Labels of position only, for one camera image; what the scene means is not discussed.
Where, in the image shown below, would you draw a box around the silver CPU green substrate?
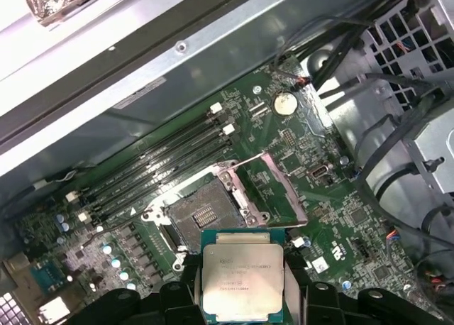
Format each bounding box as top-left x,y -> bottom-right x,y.
200,228 -> 287,324

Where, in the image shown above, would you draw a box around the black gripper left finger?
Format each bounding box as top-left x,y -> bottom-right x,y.
83,259 -> 202,325

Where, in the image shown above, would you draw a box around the thick black cable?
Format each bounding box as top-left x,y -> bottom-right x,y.
354,87 -> 454,265

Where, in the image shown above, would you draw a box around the blue port connector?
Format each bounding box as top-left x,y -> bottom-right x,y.
30,263 -> 68,294

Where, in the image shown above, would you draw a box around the black RAM slot white clips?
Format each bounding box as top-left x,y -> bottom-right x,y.
77,123 -> 236,224
65,103 -> 223,202

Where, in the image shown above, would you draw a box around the thin wire locking lever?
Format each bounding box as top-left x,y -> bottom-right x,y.
211,150 -> 267,172
80,216 -> 167,250

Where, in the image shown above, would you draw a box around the CPU socket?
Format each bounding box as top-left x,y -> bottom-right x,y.
140,160 -> 272,258

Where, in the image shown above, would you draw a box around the green motherboard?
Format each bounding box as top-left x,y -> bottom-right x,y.
0,55 -> 454,325

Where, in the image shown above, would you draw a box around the black open PC case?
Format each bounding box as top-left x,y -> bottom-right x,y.
0,0 -> 454,325

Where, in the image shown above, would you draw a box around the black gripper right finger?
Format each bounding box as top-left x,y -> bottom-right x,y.
285,256 -> 412,325

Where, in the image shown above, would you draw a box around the coin cell battery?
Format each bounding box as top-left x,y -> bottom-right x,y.
272,89 -> 299,116

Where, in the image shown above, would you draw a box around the silver socket cover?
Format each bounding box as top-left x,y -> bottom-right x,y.
229,150 -> 310,229

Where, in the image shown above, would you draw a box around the silver drive cage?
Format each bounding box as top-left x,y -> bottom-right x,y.
331,0 -> 454,241

